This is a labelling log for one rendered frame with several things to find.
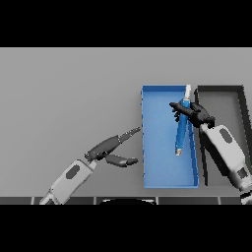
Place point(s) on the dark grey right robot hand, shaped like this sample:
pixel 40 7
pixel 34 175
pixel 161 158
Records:
pixel 196 114

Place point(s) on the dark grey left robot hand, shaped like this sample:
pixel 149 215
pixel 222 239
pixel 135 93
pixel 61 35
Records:
pixel 105 147

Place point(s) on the blue pipe with pale ends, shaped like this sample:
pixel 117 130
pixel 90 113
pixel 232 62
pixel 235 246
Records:
pixel 181 133

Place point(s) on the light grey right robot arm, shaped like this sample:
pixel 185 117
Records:
pixel 226 149

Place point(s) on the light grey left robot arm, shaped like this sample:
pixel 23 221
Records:
pixel 67 178

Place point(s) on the dark grey bin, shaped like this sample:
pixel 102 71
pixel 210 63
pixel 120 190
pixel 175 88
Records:
pixel 229 98

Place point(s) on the blue bin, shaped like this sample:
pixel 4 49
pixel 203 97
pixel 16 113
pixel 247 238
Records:
pixel 160 141

